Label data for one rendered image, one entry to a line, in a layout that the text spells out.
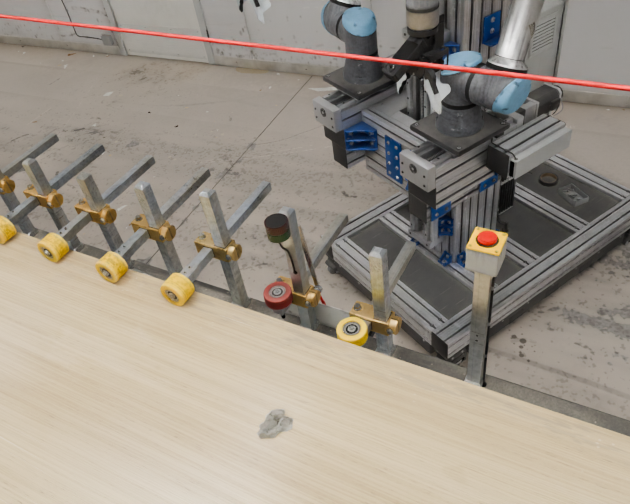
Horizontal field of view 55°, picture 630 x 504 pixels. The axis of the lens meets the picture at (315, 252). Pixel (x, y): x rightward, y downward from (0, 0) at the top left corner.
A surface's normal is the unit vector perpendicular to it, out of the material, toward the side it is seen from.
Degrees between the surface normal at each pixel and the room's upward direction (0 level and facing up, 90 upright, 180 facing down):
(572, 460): 0
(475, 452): 0
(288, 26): 90
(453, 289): 0
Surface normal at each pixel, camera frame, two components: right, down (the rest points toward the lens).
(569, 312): -0.13, -0.72
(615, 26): -0.42, 0.66
